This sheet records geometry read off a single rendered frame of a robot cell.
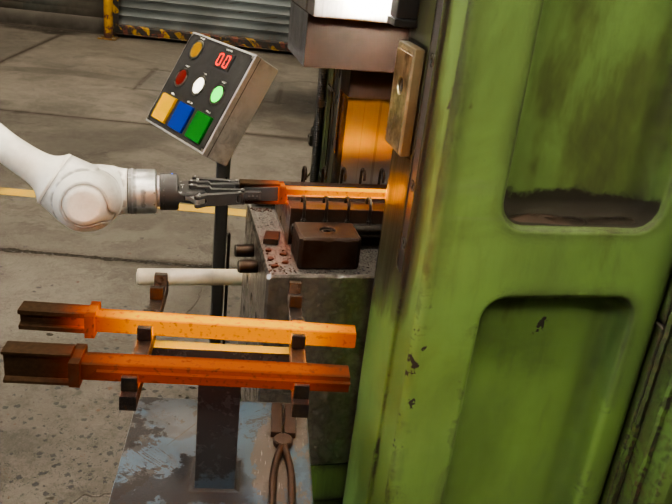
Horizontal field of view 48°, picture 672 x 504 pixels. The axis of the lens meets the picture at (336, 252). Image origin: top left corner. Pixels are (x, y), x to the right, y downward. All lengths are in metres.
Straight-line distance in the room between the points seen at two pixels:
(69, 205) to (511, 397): 0.83
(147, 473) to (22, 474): 1.19
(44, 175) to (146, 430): 0.46
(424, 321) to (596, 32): 0.50
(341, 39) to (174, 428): 0.75
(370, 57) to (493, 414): 0.69
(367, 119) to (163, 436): 0.86
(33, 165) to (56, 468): 1.21
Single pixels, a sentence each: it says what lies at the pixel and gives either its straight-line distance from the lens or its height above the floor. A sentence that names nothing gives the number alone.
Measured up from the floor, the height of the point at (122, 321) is 0.99.
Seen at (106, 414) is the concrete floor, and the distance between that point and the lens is 2.58.
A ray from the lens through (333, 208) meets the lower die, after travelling 1.52.
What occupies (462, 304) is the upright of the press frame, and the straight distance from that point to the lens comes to 1.20.
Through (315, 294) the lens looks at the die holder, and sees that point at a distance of 1.42.
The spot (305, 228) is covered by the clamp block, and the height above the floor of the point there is 0.98.
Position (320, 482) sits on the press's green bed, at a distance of 1.69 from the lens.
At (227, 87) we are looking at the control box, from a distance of 1.95.
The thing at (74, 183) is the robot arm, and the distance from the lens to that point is 1.32.
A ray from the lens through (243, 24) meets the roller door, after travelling 9.43.
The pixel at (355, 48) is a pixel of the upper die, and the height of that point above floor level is 1.31.
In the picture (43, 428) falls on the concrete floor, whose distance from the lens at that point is 2.55.
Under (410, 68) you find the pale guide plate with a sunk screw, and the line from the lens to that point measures 1.20.
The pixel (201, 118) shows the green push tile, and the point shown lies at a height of 1.03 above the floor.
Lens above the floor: 1.52
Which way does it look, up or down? 24 degrees down
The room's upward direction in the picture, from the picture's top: 7 degrees clockwise
